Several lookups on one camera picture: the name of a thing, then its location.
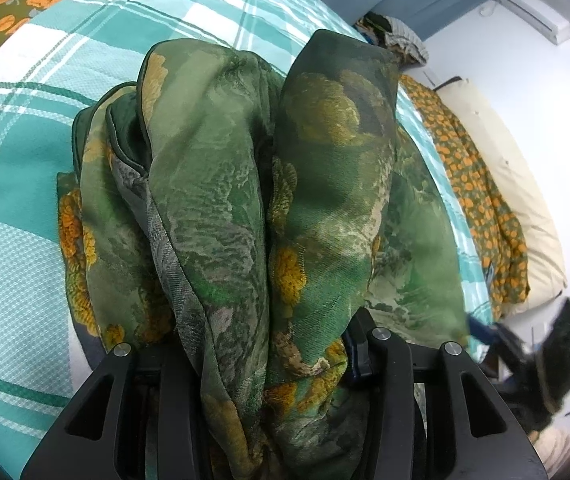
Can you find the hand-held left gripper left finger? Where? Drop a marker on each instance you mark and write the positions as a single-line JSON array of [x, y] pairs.
[[115, 390]]

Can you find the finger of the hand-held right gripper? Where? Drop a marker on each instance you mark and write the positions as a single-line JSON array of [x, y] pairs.
[[495, 332]]

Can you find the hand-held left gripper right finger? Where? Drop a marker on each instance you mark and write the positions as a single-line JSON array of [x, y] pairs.
[[387, 365]]

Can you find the green floral silk scarf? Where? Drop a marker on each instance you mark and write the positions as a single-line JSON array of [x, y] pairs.
[[225, 185]]

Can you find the pile of mixed clothes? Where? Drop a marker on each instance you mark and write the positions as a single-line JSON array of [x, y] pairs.
[[395, 35]]

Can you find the cream pillow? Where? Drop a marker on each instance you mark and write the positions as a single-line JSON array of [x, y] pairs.
[[520, 170]]

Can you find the orange floral quilt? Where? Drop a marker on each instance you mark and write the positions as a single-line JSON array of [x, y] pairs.
[[465, 170]]

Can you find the teal plaid bedsheet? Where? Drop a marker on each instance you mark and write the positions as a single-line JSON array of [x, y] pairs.
[[25, 220]]

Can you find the white air conditioner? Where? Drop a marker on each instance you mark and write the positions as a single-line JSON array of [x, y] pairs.
[[535, 7]]

